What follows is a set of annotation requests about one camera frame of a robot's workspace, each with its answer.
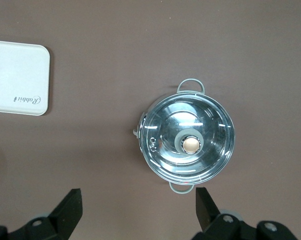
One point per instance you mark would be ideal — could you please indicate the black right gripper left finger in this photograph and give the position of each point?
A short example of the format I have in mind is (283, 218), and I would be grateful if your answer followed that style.
(68, 212)

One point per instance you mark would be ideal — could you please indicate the cream rabbit print tray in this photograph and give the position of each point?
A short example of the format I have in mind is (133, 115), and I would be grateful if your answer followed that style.
(18, 75)

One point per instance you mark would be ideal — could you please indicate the glass pot lid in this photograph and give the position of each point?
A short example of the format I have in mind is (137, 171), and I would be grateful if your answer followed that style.
(208, 150)

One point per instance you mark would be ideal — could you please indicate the grey electric cooking pot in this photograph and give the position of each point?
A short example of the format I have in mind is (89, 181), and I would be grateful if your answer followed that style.
(142, 130)

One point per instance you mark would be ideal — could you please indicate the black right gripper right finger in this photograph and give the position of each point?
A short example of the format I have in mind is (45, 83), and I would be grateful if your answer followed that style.
(205, 212)

